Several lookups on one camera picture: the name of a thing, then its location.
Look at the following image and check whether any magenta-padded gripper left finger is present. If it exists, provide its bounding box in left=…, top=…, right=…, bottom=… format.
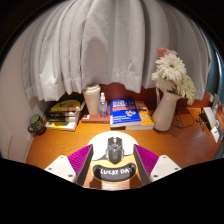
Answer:
left=44, top=143, right=94, bottom=187

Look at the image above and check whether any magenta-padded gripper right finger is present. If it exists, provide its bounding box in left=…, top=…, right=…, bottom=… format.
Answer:
left=133, top=143, right=183, bottom=186

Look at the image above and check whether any black and grey computer mouse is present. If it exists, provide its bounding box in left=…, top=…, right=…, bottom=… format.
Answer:
left=105, top=136, right=125, bottom=165

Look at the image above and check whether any white yellow black mouse pad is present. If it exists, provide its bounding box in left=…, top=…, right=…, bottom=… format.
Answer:
left=87, top=130, right=139, bottom=184

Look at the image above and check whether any dark mug with green inside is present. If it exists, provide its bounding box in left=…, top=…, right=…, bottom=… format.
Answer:
left=27, top=114, right=47, bottom=136

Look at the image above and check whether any stack of yellow black books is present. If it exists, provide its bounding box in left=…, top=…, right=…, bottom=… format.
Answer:
left=44, top=96, right=86, bottom=132

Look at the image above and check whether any white ceramic vase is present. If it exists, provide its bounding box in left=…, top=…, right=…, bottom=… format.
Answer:
left=151, top=90, right=183, bottom=132

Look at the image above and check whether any flat red book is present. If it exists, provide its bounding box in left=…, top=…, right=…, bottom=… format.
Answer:
left=80, top=113, right=112, bottom=124

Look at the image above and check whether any white paper sheet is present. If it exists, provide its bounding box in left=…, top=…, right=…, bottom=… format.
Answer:
left=210, top=124, right=222, bottom=144

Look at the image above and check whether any blue book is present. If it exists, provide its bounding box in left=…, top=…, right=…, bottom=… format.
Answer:
left=109, top=97, right=142, bottom=129

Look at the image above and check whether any white laptop on stand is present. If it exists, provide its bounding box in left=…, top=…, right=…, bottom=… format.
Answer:
left=199, top=106, right=218, bottom=131

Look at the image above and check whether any small clear spray bottle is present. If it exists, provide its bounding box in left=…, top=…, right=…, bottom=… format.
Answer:
left=98, top=92, right=109, bottom=118

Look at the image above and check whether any cream tumbler with lid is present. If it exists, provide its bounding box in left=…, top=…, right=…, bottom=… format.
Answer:
left=82, top=83, right=102, bottom=116

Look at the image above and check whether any white flower bouquet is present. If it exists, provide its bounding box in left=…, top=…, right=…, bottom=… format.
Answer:
left=150, top=46, right=197, bottom=106

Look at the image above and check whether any white curtain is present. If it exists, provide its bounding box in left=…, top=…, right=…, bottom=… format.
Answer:
left=21, top=0, right=213, bottom=103

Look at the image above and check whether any black cable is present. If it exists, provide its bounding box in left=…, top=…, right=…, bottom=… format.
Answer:
left=173, top=106, right=201, bottom=129

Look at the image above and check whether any grey picture frame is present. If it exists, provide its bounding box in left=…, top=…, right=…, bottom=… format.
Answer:
left=211, top=93, right=221, bottom=113

